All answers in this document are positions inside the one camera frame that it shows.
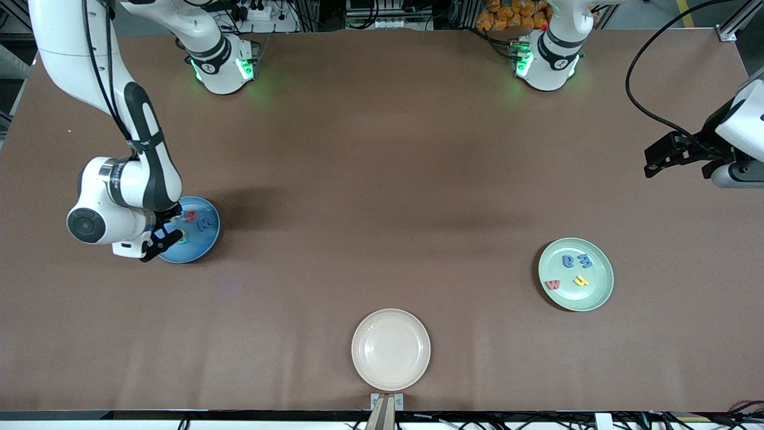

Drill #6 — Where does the white power strip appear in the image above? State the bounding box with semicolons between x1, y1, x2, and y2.
230;0;299;33

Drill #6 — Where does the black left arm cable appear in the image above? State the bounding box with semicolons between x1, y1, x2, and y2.
625;0;741;156

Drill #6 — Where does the beige plate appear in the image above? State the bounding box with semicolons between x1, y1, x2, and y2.
351;308;432;392

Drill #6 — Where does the aluminium frame profile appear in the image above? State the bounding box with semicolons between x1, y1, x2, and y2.
716;0;764;42
0;0;36;36

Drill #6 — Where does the blue plate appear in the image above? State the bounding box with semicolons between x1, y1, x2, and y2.
156;196;221;264

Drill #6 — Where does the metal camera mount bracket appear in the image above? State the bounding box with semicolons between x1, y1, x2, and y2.
365;393;405;430

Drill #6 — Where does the green plate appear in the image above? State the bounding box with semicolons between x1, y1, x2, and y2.
538;237;615;312

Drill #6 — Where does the orange bag pile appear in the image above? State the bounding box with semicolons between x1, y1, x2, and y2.
476;0;550;32

